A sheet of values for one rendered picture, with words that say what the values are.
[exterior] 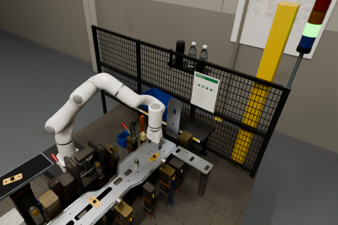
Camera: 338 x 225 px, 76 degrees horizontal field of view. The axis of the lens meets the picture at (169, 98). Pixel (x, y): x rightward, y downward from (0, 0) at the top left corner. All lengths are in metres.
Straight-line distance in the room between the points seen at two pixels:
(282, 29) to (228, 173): 1.18
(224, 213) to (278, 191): 1.32
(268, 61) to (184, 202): 1.13
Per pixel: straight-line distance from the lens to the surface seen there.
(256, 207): 2.75
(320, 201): 3.15
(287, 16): 1.43
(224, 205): 1.80
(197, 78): 1.72
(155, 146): 1.66
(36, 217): 1.41
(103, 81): 1.30
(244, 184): 1.95
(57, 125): 1.63
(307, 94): 3.27
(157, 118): 1.30
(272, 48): 1.48
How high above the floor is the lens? 2.19
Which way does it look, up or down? 33 degrees down
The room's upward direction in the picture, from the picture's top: 4 degrees clockwise
